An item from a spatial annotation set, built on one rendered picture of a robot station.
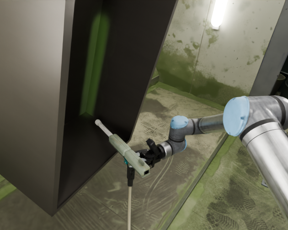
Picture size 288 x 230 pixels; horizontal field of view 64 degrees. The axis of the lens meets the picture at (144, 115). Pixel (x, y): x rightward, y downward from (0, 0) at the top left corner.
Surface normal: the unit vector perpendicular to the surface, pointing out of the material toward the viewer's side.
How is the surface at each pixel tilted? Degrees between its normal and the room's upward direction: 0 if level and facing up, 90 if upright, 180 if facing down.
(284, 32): 90
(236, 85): 90
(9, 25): 90
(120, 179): 0
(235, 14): 90
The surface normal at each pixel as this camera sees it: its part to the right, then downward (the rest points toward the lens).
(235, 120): -0.98, -0.05
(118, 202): 0.09, -0.83
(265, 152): -0.75, -0.29
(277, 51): -0.57, 0.40
